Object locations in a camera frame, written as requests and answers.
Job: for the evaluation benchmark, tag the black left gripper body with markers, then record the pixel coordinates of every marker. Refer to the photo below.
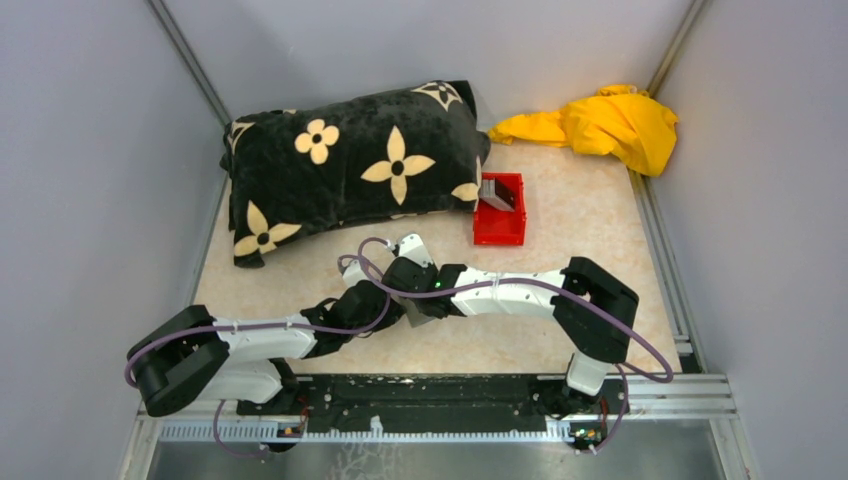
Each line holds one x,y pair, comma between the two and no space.
390,319

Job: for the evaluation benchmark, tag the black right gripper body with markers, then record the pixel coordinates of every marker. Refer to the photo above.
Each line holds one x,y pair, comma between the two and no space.
420,304

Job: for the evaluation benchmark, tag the grey leather card holder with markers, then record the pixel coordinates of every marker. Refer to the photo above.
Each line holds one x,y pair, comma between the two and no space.
415,316

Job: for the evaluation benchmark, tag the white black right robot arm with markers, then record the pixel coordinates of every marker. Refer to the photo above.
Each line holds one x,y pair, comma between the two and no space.
594,308

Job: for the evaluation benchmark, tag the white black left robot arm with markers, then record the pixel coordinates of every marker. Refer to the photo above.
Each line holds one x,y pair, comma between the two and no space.
196,356

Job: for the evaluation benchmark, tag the stack of credit cards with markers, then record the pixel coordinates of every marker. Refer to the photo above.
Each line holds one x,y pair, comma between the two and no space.
497,195

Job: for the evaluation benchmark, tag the red plastic bin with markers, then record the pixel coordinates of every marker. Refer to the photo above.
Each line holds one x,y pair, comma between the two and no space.
493,227

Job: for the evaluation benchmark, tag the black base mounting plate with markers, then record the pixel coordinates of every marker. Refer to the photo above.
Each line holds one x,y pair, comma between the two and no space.
461,422

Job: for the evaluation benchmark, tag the black floral pillow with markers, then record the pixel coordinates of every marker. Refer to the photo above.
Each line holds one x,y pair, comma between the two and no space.
297,173

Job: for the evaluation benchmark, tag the yellow cloth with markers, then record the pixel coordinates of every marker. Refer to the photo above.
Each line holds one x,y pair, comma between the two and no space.
618,120

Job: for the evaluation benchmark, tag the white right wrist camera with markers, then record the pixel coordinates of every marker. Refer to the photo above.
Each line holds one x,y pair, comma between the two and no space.
412,247

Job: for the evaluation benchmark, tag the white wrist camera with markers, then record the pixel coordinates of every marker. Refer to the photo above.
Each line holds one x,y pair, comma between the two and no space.
352,271
412,247

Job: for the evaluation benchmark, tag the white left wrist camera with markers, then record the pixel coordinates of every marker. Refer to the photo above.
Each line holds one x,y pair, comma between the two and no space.
352,271

